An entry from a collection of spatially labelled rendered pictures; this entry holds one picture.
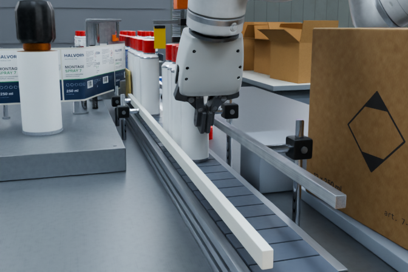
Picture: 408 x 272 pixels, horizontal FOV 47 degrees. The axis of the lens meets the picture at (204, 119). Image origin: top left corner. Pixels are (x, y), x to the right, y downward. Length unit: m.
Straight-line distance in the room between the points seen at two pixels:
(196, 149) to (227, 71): 0.19
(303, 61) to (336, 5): 4.84
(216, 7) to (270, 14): 6.51
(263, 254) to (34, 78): 0.75
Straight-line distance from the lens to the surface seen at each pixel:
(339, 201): 0.48
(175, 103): 0.89
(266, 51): 3.36
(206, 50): 0.68
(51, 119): 1.11
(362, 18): 1.20
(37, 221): 0.77
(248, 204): 0.66
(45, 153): 0.96
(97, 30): 1.57
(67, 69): 1.32
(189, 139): 0.83
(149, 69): 1.26
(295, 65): 2.88
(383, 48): 0.64
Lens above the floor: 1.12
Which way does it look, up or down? 11 degrees down
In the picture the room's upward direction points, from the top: straight up
